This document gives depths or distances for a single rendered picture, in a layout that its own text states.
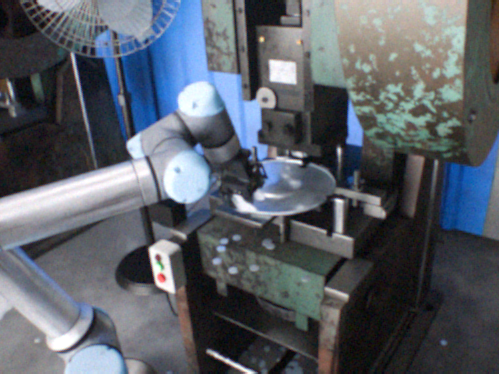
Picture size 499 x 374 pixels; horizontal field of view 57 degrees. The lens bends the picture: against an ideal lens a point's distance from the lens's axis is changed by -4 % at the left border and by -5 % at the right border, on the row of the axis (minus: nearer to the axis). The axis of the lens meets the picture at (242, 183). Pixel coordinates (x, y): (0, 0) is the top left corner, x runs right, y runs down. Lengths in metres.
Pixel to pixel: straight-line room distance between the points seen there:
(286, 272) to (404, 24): 0.72
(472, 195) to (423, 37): 1.83
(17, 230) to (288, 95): 0.70
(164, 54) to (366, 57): 2.52
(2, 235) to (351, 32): 0.57
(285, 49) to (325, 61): 0.13
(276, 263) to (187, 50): 2.03
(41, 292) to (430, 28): 0.78
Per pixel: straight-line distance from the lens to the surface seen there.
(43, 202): 0.73
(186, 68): 3.05
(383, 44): 0.70
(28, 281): 0.95
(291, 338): 1.46
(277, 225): 1.22
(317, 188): 1.21
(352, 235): 1.17
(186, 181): 0.73
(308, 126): 1.17
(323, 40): 1.04
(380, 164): 1.42
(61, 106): 2.55
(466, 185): 2.44
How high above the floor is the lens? 1.35
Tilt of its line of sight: 27 degrees down
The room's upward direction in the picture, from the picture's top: 4 degrees counter-clockwise
